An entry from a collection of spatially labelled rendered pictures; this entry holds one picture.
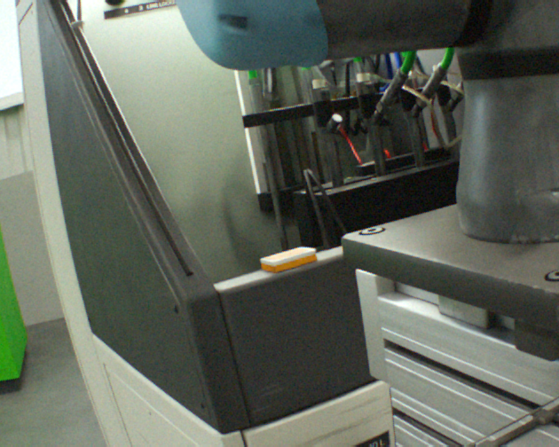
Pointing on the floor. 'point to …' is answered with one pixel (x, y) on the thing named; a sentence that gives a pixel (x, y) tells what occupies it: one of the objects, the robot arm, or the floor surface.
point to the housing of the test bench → (98, 388)
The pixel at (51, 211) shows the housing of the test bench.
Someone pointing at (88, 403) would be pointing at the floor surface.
